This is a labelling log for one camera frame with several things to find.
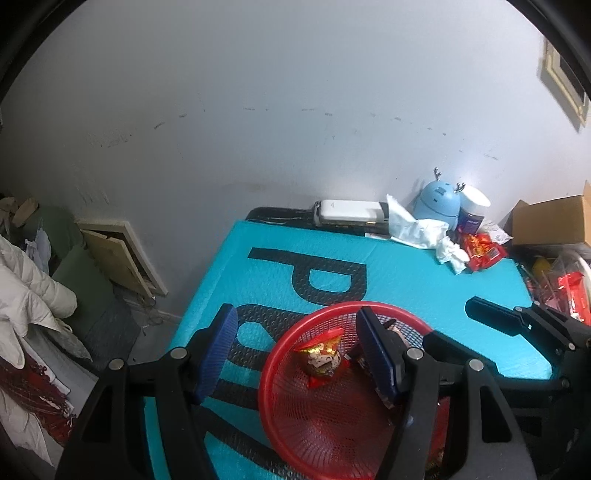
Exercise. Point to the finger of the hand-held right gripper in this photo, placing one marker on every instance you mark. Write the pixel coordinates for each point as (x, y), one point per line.
(443, 344)
(494, 316)

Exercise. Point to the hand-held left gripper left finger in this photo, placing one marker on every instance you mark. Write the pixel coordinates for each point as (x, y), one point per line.
(217, 350)

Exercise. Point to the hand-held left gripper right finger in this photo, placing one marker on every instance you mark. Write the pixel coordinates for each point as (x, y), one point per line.
(376, 357)

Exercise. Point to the red mesh basket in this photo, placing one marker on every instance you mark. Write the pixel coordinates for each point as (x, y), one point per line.
(323, 429)

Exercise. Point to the clear bag of red packets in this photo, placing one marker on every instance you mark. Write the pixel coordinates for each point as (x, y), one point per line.
(572, 286)

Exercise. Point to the red gold snack packet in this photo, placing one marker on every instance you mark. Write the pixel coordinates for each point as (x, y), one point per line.
(321, 360)

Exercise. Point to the crinkled red yellow snack packet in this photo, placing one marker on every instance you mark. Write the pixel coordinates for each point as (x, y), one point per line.
(482, 251)

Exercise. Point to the white crumpled wrapper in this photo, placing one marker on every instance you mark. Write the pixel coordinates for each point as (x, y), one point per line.
(498, 233)

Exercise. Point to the dark jar with white lid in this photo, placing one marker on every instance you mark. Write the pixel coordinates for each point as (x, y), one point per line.
(473, 217)

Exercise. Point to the cardboard box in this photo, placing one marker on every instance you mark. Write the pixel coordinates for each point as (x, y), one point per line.
(549, 226)

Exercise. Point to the white crumpled tissue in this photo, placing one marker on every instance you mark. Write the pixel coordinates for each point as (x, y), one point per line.
(418, 230)

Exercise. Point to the blue deer humidifier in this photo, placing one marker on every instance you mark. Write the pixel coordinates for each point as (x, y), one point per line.
(436, 203)

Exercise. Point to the white flat device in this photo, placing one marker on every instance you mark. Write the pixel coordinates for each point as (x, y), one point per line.
(351, 210)

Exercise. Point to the green chair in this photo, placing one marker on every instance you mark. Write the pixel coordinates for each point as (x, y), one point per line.
(78, 277)

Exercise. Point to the red cloth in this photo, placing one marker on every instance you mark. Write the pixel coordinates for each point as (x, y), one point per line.
(32, 397)

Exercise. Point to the white padded jacket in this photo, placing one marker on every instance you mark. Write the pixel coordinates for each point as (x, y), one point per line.
(27, 286)

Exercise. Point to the wooden wall hatch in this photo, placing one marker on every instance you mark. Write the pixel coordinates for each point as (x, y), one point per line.
(115, 254)

